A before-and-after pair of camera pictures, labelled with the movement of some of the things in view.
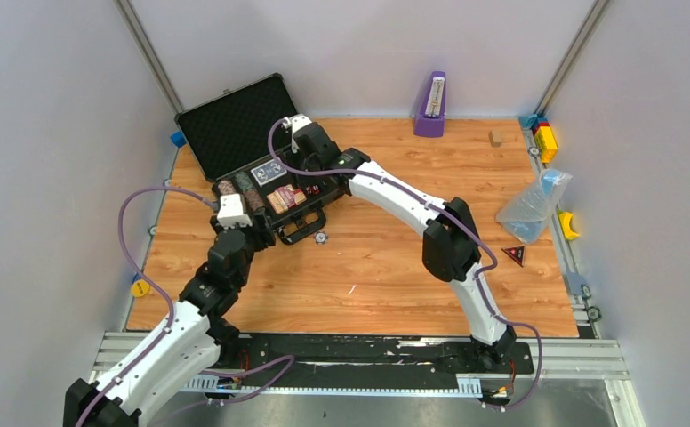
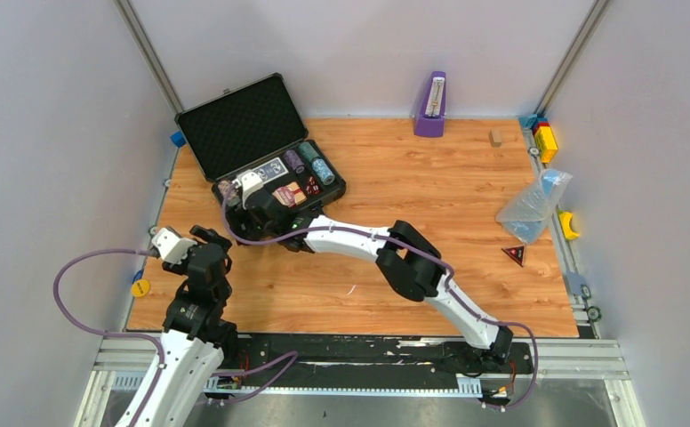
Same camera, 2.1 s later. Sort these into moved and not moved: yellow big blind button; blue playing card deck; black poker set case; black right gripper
Moved: black right gripper
Not moved: yellow big blind button; blue playing card deck; black poker set case
